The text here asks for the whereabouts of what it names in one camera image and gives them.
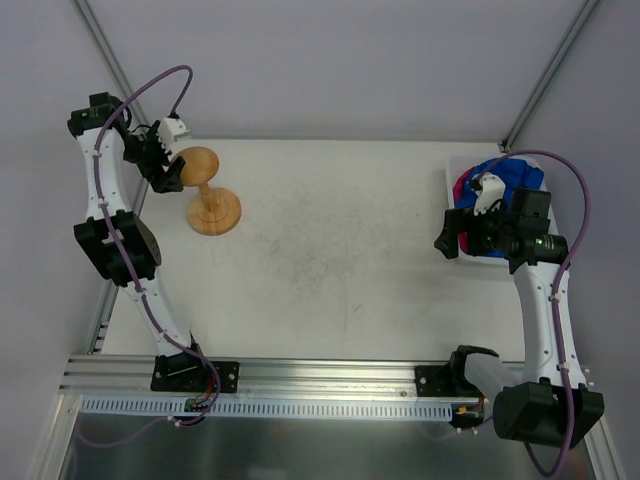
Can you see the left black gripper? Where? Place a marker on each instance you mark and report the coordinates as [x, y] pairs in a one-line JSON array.
[[155, 161]]

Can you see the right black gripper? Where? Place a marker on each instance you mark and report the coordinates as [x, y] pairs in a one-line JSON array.
[[461, 231]]

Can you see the wooden hat stand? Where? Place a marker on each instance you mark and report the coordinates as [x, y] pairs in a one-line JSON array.
[[213, 211]]

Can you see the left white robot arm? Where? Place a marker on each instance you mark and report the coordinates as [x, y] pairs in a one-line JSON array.
[[118, 243]]

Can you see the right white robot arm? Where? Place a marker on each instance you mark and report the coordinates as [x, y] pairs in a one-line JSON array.
[[550, 403]]

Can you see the pink cap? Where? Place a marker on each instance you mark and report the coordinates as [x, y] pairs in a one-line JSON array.
[[463, 197]]

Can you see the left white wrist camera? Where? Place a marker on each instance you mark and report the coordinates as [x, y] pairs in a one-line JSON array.
[[172, 129]]

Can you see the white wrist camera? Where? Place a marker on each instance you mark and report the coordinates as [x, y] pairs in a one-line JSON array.
[[172, 129], [489, 188]]

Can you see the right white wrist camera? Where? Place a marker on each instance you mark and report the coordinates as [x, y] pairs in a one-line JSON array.
[[489, 188]]

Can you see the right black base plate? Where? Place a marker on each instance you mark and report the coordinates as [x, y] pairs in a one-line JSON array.
[[435, 381]]

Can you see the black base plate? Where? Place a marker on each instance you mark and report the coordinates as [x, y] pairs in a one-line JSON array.
[[227, 376], [435, 381]]

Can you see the left aluminium frame post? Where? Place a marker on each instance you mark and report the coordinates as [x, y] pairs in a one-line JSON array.
[[97, 34]]

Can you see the aluminium frame post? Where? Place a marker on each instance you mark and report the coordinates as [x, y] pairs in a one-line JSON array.
[[558, 58], [97, 34]]

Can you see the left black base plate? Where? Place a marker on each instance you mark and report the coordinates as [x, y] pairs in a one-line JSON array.
[[227, 376]]

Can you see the aluminium mounting rail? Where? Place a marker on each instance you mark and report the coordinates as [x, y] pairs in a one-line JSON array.
[[258, 378]]

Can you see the white slotted cable duct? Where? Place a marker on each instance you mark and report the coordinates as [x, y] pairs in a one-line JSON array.
[[270, 408]]

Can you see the right aluminium frame post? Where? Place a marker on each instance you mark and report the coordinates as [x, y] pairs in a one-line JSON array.
[[558, 58]]

